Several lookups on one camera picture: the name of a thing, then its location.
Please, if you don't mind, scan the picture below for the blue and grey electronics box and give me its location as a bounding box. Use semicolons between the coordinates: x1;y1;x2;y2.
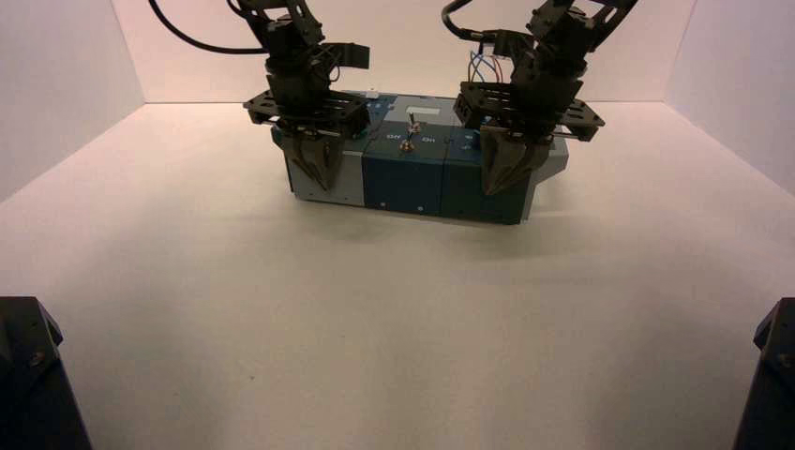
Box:
271;91;570;226

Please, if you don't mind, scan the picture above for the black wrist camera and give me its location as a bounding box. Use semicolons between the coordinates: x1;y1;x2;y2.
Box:
323;41;371;70
476;29;536;62

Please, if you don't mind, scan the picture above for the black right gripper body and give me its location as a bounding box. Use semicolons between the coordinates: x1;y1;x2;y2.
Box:
452;55;608;144

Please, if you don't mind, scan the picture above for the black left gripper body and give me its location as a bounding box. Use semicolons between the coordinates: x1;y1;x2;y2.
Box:
242;57;372;141

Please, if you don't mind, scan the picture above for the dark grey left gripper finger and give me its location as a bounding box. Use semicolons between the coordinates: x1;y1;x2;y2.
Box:
282;130;325;191
322;133;347;189

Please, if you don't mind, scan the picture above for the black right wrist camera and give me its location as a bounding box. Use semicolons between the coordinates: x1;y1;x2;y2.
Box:
476;29;536;62

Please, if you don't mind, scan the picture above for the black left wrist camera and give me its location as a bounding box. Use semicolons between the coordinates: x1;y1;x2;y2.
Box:
323;41;371;70

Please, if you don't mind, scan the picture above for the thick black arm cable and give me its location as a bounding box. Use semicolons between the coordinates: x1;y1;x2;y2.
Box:
147;0;269;56
441;0;498;45

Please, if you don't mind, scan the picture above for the metal toggle switch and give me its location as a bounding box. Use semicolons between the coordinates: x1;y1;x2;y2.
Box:
398;112;424;154

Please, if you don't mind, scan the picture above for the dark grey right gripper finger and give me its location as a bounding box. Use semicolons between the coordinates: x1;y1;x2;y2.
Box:
480;127;521;198
517;139;555;188

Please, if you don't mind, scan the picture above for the black arm base block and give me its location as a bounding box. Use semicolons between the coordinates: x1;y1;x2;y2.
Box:
0;295;95;450
731;297;795;450

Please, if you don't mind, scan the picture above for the blue jumper cable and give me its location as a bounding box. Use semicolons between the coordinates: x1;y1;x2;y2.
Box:
469;51;492;83

